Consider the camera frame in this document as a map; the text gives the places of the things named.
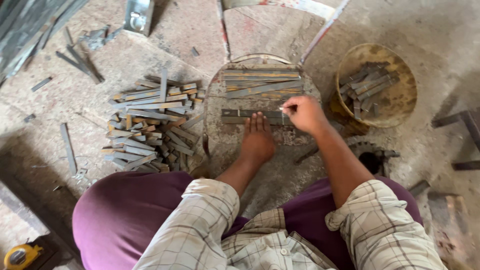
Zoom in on dirty yellow plastic bucket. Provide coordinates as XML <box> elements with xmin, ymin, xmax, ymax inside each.
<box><xmin>330</xmin><ymin>43</ymin><xmax>418</xmax><ymax>130</ymax></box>

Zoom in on white painted metal frame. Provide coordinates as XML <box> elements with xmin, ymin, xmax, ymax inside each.
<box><xmin>217</xmin><ymin>0</ymin><xmax>352</xmax><ymax>65</ymax></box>

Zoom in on stack of yellow-marked metal strips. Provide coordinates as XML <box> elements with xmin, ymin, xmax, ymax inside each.
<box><xmin>221</xmin><ymin>69</ymin><xmax>305</xmax><ymax>100</ymax></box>

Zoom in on dark metal bar frame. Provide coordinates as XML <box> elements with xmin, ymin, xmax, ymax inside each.
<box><xmin>431</xmin><ymin>109</ymin><xmax>480</xmax><ymax>172</ymax></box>

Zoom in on heap of grey metal scraps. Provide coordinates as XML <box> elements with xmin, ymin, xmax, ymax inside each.
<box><xmin>78</xmin><ymin>25</ymin><xmax>124</xmax><ymax>52</ymax></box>

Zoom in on purple trousers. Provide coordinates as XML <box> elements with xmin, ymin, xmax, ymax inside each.
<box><xmin>71</xmin><ymin>170</ymin><xmax>425</xmax><ymax>270</ymax></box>

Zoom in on heap of bucket metal strips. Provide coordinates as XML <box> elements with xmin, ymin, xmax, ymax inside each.
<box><xmin>338</xmin><ymin>61</ymin><xmax>400</xmax><ymax>121</ymax></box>

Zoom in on yellow tape measure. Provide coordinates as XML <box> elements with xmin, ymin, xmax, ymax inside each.
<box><xmin>3</xmin><ymin>244</ymin><xmax>44</xmax><ymax>270</ymax></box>

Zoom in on grey metal box part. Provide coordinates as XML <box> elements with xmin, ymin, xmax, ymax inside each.
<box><xmin>123</xmin><ymin>0</ymin><xmax>155</xmax><ymax>37</ymax></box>

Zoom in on small dark metal block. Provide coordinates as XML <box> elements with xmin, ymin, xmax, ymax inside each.
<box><xmin>408</xmin><ymin>179</ymin><xmax>431</xmax><ymax>197</ymax></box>

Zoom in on grey metal strip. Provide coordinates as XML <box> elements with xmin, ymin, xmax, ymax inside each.
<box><xmin>221</xmin><ymin>109</ymin><xmax>294</xmax><ymax>118</ymax></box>

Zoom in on bundle of long dark bars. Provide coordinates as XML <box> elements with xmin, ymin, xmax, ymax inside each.
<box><xmin>55</xmin><ymin>27</ymin><xmax>106</xmax><ymax>85</ymax></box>

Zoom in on rusty metal gear wheel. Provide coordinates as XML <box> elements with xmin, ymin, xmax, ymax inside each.
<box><xmin>348</xmin><ymin>141</ymin><xmax>401</xmax><ymax>178</ymax></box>

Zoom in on dark metal rod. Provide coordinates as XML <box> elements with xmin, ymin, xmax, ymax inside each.
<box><xmin>293</xmin><ymin>145</ymin><xmax>320</xmax><ymax>166</ymax></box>

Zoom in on short grey metal offcut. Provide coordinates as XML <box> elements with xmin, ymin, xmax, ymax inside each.
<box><xmin>30</xmin><ymin>76</ymin><xmax>53</xmax><ymax>93</ymax></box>

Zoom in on checked beige shirt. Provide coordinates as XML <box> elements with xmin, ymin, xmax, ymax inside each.
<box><xmin>132</xmin><ymin>178</ymin><xmax>449</xmax><ymax>270</ymax></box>

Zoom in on person's left hand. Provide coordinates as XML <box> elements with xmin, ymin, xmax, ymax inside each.
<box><xmin>240</xmin><ymin>112</ymin><xmax>277</xmax><ymax>164</ymax></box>

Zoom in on long grey metal offcut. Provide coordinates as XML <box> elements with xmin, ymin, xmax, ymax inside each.
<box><xmin>59</xmin><ymin>122</ymin><xmax>78</xmax><ymax>176</ymax></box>

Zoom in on pile of cut metal strips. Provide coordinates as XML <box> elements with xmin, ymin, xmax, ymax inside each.
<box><xmin>100</xmin><ymin>67</ymin><xmax>207</xmax><ymax>174</ymax></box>

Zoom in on heap of long metal sheets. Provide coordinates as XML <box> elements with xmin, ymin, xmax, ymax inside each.
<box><xmin>0</xmin><ymin>0</ymin><xmax>90</xmax><ymax>82</ymax></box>

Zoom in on round rusty metal stool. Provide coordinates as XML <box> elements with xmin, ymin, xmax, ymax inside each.
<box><xmin>203</xmin><ymin>53</ymin><xmax>324</xmax><ymax>155</ymax></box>

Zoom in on person's right hand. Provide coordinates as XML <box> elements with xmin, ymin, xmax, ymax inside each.
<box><xmin>282</xmin><ymin>95</ymin><xmax>331</xmax><ymax>136</ymax></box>

